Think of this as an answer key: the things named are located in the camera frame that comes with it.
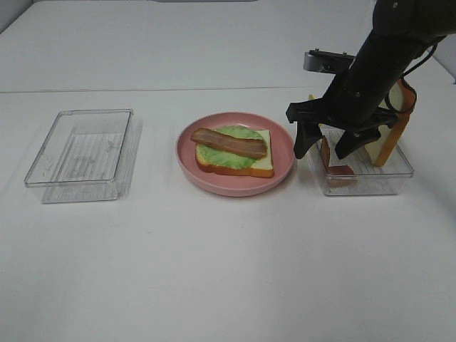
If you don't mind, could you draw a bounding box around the white bread slice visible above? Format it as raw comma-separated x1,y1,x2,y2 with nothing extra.
364,79,417,167
195,130,274,178

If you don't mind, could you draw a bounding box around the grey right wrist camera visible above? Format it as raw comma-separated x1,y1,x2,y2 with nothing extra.
304,49,355,74

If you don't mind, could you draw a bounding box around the long bacon strip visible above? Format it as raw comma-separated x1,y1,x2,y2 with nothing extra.
190,128,267,159

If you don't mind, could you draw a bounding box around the clear plastic tray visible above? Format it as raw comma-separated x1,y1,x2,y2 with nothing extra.
308,125,414,196
24,109,137,204

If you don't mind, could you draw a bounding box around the yellow cheese slice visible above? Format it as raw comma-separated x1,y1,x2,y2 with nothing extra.
308,94,323,127

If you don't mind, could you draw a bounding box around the pink round plate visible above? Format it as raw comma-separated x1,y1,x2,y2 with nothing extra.
176,112,295,197

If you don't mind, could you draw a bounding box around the green lettuce leaf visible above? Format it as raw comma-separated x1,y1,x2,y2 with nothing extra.
196,125,265,170

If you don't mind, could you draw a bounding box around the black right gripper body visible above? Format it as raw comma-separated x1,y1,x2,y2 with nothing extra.
286,76,399,138

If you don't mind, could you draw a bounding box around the clear right plastic tray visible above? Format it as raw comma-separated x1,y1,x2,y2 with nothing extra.
308,125,414,196

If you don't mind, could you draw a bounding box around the clear left plastic tray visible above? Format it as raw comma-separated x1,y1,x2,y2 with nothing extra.
24,109,137,204

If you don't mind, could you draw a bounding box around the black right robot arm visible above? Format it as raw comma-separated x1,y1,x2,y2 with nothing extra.
286,1,455,159

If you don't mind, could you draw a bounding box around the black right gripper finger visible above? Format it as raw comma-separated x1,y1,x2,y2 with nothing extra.
335,128,380,159
294,121,323,159

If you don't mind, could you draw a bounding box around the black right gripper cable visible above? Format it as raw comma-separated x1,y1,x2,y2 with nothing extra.
402,35,446,78

